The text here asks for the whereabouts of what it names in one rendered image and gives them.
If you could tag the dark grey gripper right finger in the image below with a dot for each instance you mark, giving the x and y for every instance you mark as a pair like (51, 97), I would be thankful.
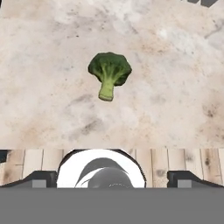
(179, 178)

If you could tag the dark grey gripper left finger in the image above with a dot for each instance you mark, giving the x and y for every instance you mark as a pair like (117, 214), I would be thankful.
(43, 178)

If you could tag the green broccoli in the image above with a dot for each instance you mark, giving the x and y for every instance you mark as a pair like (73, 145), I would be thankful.
(109, 70)

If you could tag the round white and black object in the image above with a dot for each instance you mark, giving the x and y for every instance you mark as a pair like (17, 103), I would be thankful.
(70, 172)

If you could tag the dark grey object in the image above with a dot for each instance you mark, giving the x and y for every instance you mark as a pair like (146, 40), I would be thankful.
(205, 2)

